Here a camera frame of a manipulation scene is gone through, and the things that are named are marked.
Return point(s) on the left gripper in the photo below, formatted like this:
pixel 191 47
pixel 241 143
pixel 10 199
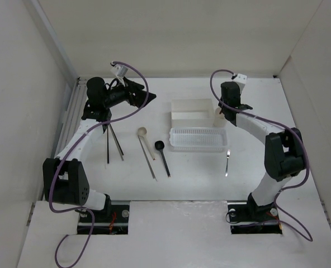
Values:
pixel 138 99

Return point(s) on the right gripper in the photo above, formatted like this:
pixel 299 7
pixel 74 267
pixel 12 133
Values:
pixel 220 104

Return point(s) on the beige spoon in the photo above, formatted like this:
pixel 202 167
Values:
pixel 142 132

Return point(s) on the black chopstick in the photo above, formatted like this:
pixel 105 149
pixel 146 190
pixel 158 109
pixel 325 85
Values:
pixel 108 147

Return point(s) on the grey chopstick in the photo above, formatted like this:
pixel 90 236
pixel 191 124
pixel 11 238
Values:
pixel 117 143

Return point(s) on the silver metal fork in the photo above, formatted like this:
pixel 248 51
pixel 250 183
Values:
pixel 227 162

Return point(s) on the silver metal chopstick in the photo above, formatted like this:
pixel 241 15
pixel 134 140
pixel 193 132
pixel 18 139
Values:
pixel 147 160

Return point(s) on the black spoon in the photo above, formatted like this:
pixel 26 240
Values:
pixel 159 146

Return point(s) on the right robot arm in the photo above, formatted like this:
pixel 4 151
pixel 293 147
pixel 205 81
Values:
pixel 283 156

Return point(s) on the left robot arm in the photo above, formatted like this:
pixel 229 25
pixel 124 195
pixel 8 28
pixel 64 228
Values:
pixel 65 179

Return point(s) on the beige cup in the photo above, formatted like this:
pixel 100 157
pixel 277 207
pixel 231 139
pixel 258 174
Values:
pixel 219 118

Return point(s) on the white perforated box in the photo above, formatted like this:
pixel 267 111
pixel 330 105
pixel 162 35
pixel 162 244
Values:
pixel 192 113

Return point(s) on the white mesh tray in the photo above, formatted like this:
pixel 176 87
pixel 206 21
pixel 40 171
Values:
pixel 198 139

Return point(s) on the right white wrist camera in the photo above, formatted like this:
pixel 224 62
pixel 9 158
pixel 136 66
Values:
pixel 240 79

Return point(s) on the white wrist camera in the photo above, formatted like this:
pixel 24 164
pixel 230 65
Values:
pixel 240 79
pixel 119 71

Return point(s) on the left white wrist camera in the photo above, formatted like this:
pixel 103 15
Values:
pixel 119 71

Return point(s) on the aluminium rail frame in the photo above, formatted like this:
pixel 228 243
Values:
pixel 70 118

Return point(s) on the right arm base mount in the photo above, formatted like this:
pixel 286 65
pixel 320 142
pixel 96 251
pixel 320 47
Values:
pixel 255 223

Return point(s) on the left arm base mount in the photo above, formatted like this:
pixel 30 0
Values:
pixel 115 221

